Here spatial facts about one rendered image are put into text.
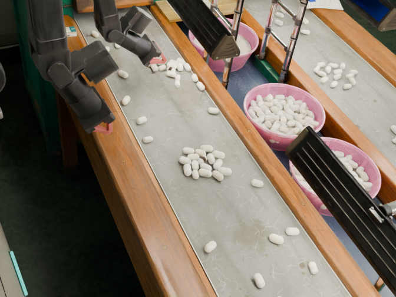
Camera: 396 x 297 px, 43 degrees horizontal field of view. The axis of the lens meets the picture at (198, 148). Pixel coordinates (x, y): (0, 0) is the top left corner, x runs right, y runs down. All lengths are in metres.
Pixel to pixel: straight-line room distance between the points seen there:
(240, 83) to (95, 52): 0.96
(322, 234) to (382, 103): 0.69
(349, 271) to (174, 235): 0.43
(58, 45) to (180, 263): 0.58
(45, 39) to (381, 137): 1.15
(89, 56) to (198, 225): 0.54
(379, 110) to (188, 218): 0.83
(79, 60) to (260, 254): 0.64
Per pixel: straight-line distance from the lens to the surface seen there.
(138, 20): 1.55
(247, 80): 1.90
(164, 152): 1.47
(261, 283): 1.22
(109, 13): 1.49
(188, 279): 1.19
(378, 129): 1.75
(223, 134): 1.55
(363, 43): 2.12
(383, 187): 1.59
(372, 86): 1.94
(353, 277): 1.30
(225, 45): 1.31
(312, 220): 1.36
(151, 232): 1.25
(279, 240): 1.30
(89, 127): 1.05
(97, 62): 1.00
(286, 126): 1.65
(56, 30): 0.92
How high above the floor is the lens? 1.78
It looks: 44 degrees down
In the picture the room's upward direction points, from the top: 9 degrees clockwise
